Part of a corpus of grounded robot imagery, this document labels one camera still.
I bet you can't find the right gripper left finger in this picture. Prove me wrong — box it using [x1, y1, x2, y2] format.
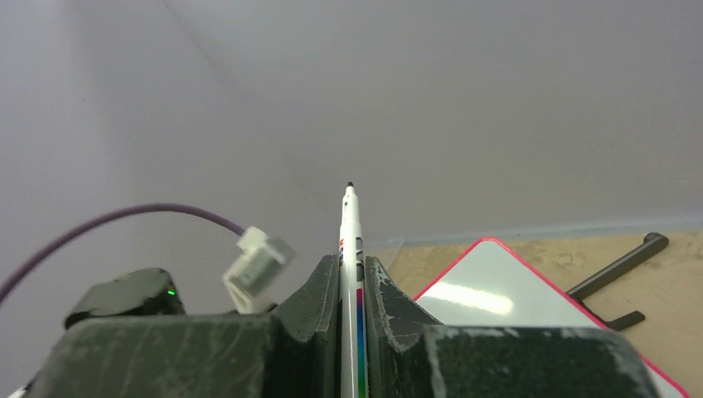
[269, 255, 340, 397]

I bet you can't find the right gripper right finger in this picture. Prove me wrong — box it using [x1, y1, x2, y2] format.
[365, 256, 440, 397]

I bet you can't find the red framed whiteboard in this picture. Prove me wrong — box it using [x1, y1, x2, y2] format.
[413, 236, 691, 398]

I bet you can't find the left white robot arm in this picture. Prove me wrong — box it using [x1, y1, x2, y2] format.
[63, 268, 186, 329]

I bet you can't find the dark grey pipe fitting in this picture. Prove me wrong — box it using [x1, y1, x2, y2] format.
[565, 232, 670, 332]

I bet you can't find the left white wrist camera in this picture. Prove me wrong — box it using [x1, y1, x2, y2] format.
[222, 226, 296, 314]

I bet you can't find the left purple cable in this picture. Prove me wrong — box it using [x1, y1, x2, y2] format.
[0, 203, 246, 306]

